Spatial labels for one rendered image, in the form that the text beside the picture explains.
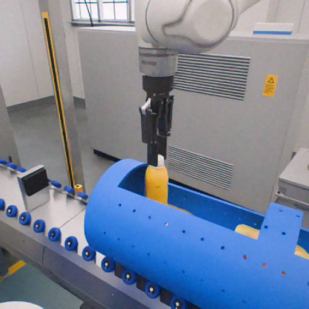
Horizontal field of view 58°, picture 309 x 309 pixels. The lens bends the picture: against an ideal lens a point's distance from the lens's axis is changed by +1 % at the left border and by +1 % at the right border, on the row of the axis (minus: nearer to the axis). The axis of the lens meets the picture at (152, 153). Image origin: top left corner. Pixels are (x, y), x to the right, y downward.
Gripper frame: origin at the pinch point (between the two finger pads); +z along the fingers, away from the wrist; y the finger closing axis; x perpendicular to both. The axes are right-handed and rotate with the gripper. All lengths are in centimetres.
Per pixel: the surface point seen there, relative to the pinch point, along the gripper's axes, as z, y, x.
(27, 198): 29, 10, -50
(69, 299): 128, -12, -70
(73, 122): 14, -28, -63
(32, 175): 20, 7, -48
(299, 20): -24, -276, -5
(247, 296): 13.7, 19.0, 31.1
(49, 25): -28, -24, -64
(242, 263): 9.1, 16.4, 28.8
